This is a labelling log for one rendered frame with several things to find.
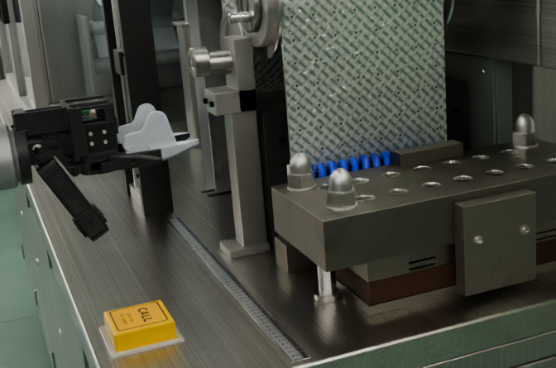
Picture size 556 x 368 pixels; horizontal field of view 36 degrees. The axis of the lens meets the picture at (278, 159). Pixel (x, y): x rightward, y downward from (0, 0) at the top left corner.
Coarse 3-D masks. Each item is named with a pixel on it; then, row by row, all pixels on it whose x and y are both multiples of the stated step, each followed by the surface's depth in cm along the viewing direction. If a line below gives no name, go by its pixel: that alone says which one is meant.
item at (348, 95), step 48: (288, 48) 108; (336, 48) 110; (384, 48) 112; (432, 48) 115; (288, 96) 109; (336, 96) 111; (384, 96) 114; (432, 96) 117; (336, 144) 113; (384, 144) 116
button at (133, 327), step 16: (144, 304) 100; (160, 304) 100; (112, 320) 97; (128, 320) 96; (144, 320) 96; (160, 320) 96; (112, 336) 95; (128, 336) 94; (144, 336) 94; (160, 336) 95; (176, 336) 96
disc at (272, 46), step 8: (280, 0) 105; (280, 8) 105; (280, 16) 105; (280, 24) 106; (280, 32) 106; (272, 40) 109; (280, 40) 108; (256, 48) 115; (264, 48) 112; (272, 48) 109; (264, 56) 113; (272, 56) 111
